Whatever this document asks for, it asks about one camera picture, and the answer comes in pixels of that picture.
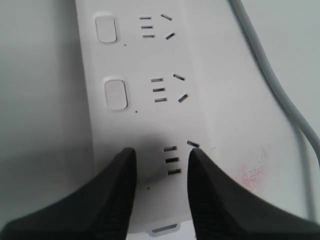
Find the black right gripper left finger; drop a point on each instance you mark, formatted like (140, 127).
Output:
(99, 210)

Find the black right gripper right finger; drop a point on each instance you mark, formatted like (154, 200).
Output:
(221, 209)

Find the white five-outlet power strip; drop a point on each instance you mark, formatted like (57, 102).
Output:
(160, 78)

